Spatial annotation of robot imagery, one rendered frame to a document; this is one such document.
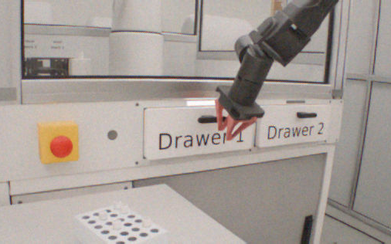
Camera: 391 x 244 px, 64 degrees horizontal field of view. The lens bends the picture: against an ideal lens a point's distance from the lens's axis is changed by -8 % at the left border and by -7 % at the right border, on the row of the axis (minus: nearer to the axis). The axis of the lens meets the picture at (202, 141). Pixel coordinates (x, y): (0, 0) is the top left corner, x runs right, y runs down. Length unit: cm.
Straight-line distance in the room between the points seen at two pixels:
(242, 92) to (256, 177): 36
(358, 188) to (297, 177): 157
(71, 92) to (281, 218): 74
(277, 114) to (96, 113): 48
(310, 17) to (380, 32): 189
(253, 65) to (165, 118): 22
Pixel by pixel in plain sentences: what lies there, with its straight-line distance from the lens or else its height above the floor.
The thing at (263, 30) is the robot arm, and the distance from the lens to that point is 64.
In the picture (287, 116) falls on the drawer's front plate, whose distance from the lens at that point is 95.
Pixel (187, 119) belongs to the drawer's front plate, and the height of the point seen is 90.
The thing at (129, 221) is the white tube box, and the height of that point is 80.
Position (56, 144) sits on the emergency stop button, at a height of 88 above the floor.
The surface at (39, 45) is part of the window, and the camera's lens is 69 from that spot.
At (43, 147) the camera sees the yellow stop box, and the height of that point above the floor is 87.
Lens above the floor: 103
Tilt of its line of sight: 13 degrees down
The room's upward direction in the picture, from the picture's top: 3 degrees clockwise
